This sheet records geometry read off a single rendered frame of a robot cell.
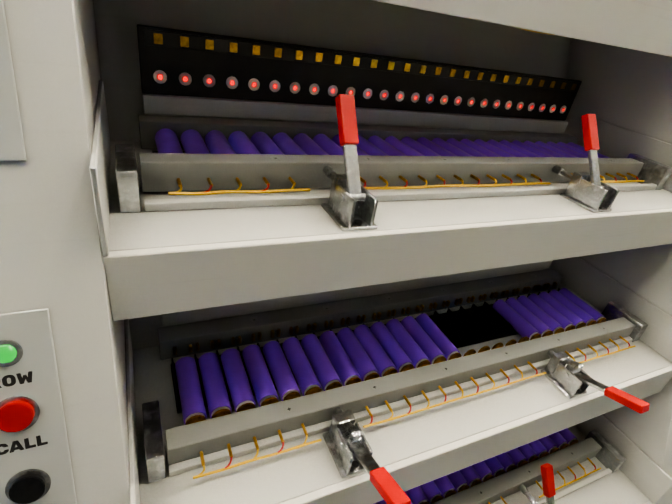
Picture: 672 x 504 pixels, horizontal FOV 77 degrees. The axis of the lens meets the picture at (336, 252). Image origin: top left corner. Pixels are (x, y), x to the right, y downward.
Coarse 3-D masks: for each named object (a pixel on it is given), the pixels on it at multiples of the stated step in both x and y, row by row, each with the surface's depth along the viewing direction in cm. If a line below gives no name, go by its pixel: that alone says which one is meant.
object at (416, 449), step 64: (128, 320) 38; (192, 320) 42; (384, 320) 51; (640, 320) 54; (128, 384) 31; (320, 384) 41; (512, 384) 45; (640, 384) 49; (128, 448) 27; (320, 448) 35; (384, 448) 36; (448, 448) 37; (512, 448) 43
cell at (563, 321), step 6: (534, 294) 57; (534, 300) 56; (540, 300) 56; (540, 306) 56; (546, 306) 55; (546, 312) 55; (552, 312) 54; (558, 312) 54; (558, 318) 54; (564, 318) 53; (564, 324) 53; (570, 324) 53; (564, 330) 53
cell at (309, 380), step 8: (288, 344) 42; (296, 344) 42; (288, 352) 41; (296, 352) 41; (304, 352) 42; (288, 360) 41; (296, 360) 40; (304, 360) 40; (296, 368) 40; (304, 368) 40; (296, 376) 39; (304, 376) 39; (312, 376) 39; (304, 384) 38; (312, 384) 38; (304, 392) 38
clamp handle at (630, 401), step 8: (576, 368) 44; (576, 376) 44; (584, 376) 44; (592, 384) 43; (600, 384) 42; (608, 392) 41; (616, 392) 41; (624, 392) 41; (616, 400) 40; (624, 400) 40; (632, 400) 39; (640, 400) 39; (632, 408) 39; (640, 408) 39; (648, 408) 39
